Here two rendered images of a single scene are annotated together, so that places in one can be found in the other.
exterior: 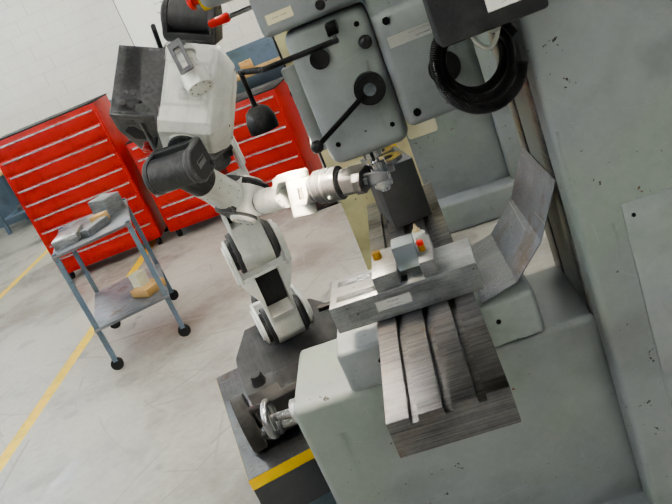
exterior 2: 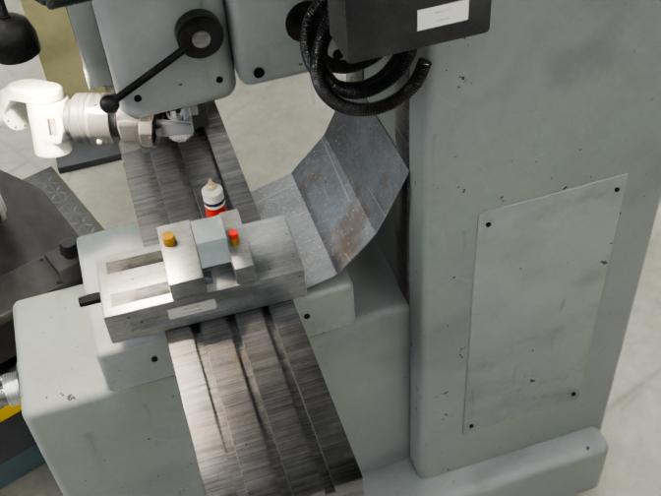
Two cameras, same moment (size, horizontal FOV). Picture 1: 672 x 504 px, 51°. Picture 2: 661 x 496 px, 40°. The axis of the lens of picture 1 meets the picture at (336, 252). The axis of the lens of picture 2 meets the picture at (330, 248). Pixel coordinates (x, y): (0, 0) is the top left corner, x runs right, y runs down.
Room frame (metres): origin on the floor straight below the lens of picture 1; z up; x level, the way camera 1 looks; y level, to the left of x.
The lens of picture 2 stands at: (0.38, 0.12, 2.18)
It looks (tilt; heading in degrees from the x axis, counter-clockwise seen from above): 45 degrees down; 337
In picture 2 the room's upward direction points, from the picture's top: 5 degrees counter-clockwise
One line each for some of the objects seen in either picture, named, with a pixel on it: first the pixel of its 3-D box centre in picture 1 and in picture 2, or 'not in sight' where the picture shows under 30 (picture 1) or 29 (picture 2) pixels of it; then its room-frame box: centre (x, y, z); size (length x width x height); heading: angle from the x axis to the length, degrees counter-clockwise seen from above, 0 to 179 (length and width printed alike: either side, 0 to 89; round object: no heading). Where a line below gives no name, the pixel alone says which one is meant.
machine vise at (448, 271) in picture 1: (401, 277); (199, 269); (1.52, -0.12, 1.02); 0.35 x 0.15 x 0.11; 79
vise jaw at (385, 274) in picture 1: (386, 268); (181, 259); (1.52, -0.09, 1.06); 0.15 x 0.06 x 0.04; 169
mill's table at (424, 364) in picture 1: (419, 279); (205, 244); (1.67, -0.17, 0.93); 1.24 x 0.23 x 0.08; 171
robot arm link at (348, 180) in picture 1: (347, 181); (126, 119); (1.72, -0.09, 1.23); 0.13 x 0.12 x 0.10; 150
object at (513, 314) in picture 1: (432, 312); (212, 279); (1.67, -0.17, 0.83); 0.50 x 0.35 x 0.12; 81
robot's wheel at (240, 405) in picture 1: (248, 422); not in sight; (2.06, 0.49, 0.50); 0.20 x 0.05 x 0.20; 10
